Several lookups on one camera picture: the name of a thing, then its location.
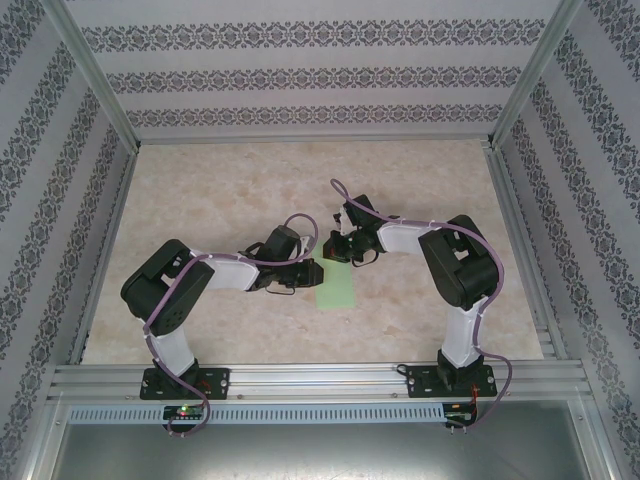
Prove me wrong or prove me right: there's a green paper sheet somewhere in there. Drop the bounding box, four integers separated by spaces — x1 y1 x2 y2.
310 257 357 311

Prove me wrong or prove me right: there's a grey metal sheet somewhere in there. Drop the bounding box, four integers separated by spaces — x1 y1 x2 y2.
49 424 601 480

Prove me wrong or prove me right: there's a controller board with green light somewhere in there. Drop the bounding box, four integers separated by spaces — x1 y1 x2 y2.
163 405 205 420

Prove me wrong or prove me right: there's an aluminium mounting rail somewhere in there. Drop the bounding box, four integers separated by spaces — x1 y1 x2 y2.
47 357 589 401

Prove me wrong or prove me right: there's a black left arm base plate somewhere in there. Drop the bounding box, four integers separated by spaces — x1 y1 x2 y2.
139 367 232 402

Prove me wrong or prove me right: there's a slotted grey cable duct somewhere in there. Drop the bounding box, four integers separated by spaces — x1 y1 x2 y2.
67 402 446 424

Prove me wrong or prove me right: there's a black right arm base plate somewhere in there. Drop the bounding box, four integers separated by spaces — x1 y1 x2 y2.
405 363 499 400

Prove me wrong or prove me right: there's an aluminium side rail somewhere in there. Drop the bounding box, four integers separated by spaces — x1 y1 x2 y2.
67 147 141 366
484 144 569 362

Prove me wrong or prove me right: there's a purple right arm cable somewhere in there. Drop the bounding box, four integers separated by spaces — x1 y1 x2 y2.
329 178 516 431

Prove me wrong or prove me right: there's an aluminium frame post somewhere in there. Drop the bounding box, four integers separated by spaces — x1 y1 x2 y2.
42 0 144 154
487 0 586 149

